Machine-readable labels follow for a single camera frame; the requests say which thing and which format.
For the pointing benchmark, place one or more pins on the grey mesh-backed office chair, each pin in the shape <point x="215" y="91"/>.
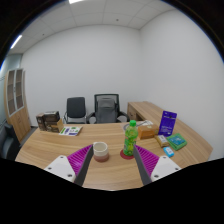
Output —
<point x="106" y="108"/>

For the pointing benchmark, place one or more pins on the white paper sheet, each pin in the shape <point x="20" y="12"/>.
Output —
<point x="146" y="123"/>

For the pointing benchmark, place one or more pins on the small blue-white box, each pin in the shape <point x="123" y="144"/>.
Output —
<point x="168" y="151"/>

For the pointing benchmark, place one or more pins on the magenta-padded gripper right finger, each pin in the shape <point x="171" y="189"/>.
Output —
<point x="165" y="165"/>

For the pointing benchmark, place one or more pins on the light blue flat packet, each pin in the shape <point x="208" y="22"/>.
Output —
<point x="176" y="140"/>

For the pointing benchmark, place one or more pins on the green drink bottle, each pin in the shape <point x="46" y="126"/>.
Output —
<point x="130" y="140"/>

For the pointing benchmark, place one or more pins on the black office chair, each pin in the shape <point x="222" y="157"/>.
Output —
<point x="75" y="108"/>

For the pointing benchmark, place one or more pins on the dark brown box stack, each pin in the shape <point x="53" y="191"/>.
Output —
<point x="50" y="120"/>

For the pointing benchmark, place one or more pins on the green folded cloth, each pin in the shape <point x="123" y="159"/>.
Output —
<point x="178" y="146"/>

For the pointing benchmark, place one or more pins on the flat round red coaster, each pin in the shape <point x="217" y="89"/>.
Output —
<point x="126" y="157"/>

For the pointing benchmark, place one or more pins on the wooden shelf unit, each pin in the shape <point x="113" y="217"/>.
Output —
<point x="18" y="116"/>

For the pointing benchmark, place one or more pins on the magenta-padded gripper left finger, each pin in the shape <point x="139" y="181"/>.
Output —
<point x="60" y="166"/>

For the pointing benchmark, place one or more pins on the orange-brown cardboard box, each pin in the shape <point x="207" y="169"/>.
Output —
<point x="147" y="131"/>

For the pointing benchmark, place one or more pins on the printed leaflet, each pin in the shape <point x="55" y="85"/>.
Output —
<point x="70" y="130"/>

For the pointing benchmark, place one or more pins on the purple standing pouch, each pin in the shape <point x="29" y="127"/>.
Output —
<point x="167" y="123"/>

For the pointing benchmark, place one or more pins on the white and brown cup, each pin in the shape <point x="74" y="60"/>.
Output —
<point x="100" y="151"/>

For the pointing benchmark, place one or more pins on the small tan packet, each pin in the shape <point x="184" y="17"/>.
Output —
<point x="162" y="141"/>

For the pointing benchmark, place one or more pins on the dark sofa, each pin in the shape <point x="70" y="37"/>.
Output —
<point x="6" y="141"/>

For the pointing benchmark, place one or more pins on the long ceiling light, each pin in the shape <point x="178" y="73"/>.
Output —
<point x="16" y="41"/>
<point x="76" y="1"/>

